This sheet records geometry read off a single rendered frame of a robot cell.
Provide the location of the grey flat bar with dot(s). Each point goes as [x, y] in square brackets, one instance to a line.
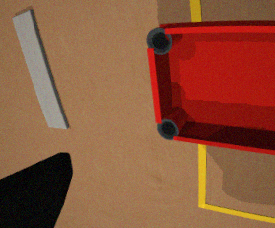
[34, 54]

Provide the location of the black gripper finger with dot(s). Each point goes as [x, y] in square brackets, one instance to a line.
[33, 197]

